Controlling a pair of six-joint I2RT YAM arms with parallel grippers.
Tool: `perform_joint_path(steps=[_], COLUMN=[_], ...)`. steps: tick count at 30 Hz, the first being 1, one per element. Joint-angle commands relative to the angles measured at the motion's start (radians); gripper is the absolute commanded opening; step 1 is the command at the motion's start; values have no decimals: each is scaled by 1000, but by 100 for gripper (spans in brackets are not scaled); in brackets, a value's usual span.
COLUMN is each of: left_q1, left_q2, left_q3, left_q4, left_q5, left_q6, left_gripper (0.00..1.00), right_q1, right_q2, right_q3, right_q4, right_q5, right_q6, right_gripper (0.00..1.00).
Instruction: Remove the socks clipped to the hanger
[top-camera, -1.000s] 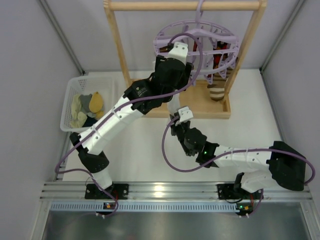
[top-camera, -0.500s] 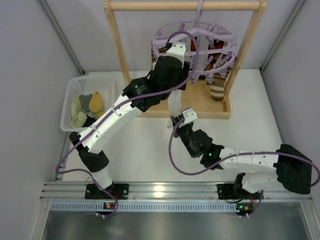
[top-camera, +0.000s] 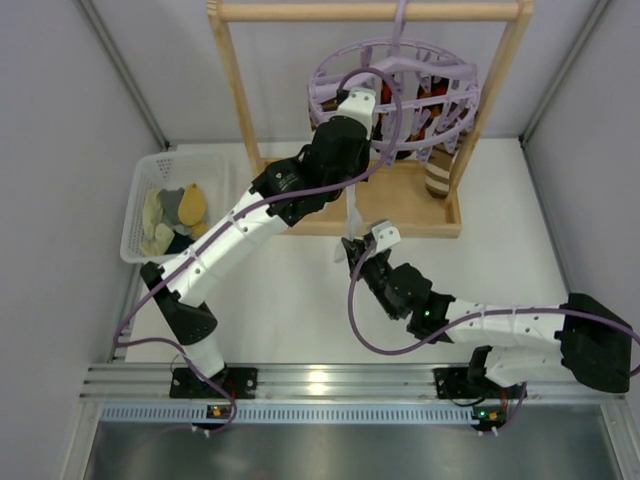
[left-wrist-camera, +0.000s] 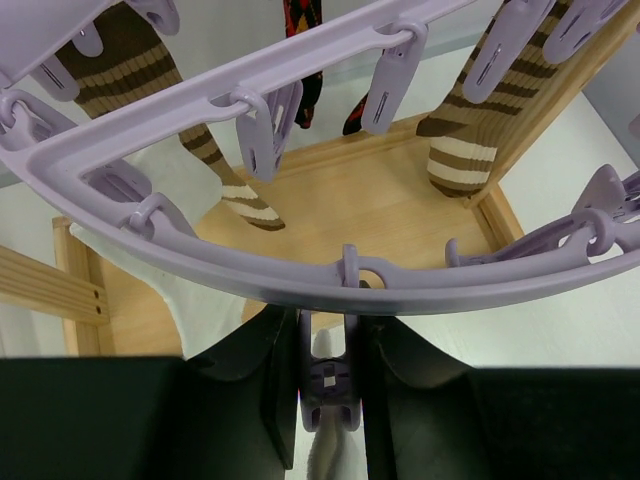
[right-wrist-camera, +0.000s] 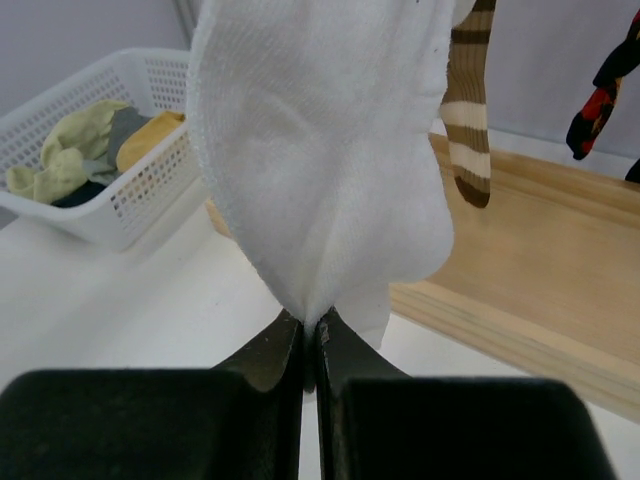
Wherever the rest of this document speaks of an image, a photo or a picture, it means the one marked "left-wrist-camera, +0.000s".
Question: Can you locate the red black argyle sock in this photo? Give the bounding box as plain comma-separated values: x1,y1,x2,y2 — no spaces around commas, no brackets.
282,0,324,129

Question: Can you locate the wooden hanger rack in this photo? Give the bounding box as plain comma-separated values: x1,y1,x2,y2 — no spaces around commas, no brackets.
1,1,639,367

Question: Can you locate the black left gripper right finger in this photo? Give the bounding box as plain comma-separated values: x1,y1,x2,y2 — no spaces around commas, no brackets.
357,316,639,479

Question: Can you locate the white sock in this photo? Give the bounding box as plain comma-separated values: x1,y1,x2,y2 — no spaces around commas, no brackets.
68,145,351,480

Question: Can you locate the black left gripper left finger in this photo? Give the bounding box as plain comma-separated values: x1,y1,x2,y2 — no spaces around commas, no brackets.
1,305,298,479

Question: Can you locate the brown striped sock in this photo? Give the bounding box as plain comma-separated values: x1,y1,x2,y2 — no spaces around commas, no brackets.
416,1,570,198
55,2,285,231

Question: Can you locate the purple round clip hanger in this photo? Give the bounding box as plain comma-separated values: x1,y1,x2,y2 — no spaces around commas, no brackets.
1,1,639,320

